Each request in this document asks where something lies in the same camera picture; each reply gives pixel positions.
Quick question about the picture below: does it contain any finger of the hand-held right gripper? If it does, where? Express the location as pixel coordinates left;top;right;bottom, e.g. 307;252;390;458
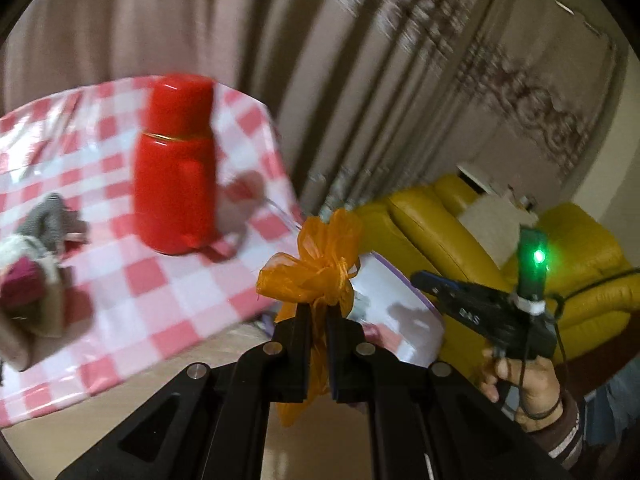
410;270;482;312

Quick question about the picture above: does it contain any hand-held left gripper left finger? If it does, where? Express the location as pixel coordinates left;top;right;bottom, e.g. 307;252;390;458
55;304;314;480

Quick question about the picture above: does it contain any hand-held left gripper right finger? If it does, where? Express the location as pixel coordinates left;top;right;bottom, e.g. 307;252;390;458
326;306;572;480

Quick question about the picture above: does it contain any orange ribbon bow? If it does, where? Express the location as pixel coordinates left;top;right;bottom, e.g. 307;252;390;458
256;208;363;428

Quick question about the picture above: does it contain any person's right forearm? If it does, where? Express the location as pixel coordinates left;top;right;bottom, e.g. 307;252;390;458
529;389;603;472

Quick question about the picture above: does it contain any person's right hand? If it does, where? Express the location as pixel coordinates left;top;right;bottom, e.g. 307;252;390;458
479;350;564;434

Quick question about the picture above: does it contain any white plastic bag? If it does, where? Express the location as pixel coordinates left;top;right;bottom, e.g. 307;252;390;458
347;252;446;368

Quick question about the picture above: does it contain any yellow sofa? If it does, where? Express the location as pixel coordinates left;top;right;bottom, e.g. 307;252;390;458
320;172;633;386

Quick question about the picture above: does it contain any red white checkered tablecloth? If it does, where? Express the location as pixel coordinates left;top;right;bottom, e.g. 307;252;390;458
0;76;307;430

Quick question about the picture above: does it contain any red thermos jug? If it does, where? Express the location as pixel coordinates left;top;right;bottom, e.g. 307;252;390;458
134;74;218;257

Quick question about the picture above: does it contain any beige curtain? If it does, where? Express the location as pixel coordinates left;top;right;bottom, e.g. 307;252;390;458
0;0;506;211

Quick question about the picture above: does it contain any grey knit cloth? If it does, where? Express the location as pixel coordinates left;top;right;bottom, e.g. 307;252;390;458
15;192;90;256

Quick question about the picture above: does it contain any dark red knit garment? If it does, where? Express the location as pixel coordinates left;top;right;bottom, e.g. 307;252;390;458
0;255;43;311

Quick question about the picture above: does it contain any black cable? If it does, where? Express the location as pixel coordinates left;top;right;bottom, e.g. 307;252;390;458
500;267;636;421

